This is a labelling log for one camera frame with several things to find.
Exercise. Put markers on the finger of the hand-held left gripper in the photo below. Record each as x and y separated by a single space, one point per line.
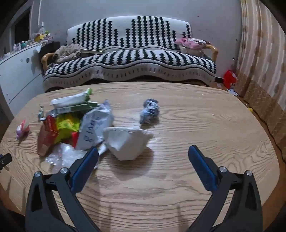
5 158

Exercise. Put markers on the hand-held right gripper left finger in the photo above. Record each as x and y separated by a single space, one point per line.
86 166

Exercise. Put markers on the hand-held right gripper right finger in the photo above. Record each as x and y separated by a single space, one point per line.
201 166

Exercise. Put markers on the clear plastic wrapper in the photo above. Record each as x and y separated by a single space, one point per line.
62 154

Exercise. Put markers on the small red wrapper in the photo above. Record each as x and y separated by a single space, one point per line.
75 138

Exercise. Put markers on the white printed plastic bag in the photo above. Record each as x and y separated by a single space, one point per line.
93 127

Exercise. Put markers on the yellow-green snack packet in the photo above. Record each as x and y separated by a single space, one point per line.
67 126

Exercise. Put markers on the red snack packet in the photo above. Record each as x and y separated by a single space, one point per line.
45 138

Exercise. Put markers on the white paper bowl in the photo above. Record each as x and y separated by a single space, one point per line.
127 142

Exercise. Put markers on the silver foil wrapper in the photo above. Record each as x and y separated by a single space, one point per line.
41 113

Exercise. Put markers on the blue white wrapper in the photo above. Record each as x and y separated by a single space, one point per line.
149 111

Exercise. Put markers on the small pink toy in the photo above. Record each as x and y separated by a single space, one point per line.
22 129

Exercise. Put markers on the green white flat box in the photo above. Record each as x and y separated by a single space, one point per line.
73 108

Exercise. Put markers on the white green tube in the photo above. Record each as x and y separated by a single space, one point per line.
69 99

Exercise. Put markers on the white paper scrap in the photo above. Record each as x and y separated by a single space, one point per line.
232 91

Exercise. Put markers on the white cabinet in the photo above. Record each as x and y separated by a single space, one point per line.
17 73

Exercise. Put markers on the red bag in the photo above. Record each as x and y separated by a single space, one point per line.
229 79

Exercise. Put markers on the wooden-armed sofa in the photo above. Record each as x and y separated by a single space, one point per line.
44 59

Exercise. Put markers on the beige striped curtain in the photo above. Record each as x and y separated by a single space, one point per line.
257 67

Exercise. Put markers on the dark flat book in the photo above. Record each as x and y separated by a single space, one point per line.
91 51

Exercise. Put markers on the row of small bottles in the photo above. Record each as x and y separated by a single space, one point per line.
21 45

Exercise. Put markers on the beige crumpled cloth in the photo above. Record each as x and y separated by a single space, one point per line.
67 52

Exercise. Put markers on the black white patterned blanket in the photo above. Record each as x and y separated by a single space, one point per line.
134 60

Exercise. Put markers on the pink printed cushion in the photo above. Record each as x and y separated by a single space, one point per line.
192 42

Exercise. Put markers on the colourful toy clutter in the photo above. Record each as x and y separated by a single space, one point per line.
41 36

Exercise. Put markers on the dark framed window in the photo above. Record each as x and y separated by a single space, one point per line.
22 26

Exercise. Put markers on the clear plastic bottle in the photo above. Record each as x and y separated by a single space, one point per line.
42 28

